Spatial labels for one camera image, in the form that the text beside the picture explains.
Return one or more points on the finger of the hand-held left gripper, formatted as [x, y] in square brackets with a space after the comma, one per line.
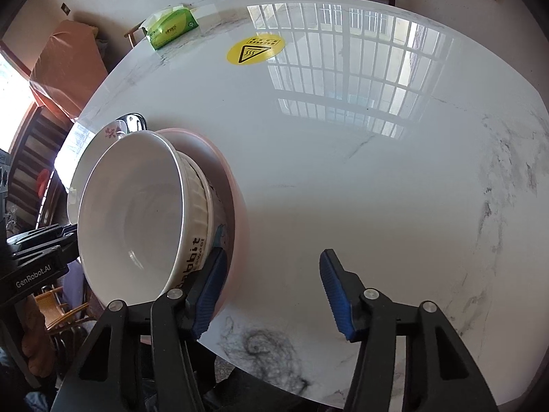
[34, 277]
[43, 236]

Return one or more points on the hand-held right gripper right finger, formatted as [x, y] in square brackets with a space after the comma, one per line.
[332, 292]

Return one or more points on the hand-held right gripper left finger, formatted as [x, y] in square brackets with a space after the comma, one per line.
[210, 296]

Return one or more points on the light wooden chair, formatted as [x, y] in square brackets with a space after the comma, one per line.
[134, 34]

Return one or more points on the round yellow warning sticker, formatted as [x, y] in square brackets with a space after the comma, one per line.
[253, 53]

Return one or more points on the person's left hand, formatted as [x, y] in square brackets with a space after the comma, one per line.
[36, 334]

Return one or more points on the green tissue pack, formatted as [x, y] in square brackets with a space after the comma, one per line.
[171, 30]

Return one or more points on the white plate with pink flowers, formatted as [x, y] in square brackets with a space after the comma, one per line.
[85, 163]

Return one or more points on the red object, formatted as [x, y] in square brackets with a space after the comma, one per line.
[43, 183]

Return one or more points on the brown covered furniture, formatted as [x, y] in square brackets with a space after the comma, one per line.
[64, 64]

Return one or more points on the large pink bowl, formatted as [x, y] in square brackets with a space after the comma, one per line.
[233, 206]

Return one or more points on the white bowl with blue band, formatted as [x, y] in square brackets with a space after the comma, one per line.
[128, 223]

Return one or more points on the dark wall switch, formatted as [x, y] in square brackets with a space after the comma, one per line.
[65, 8]

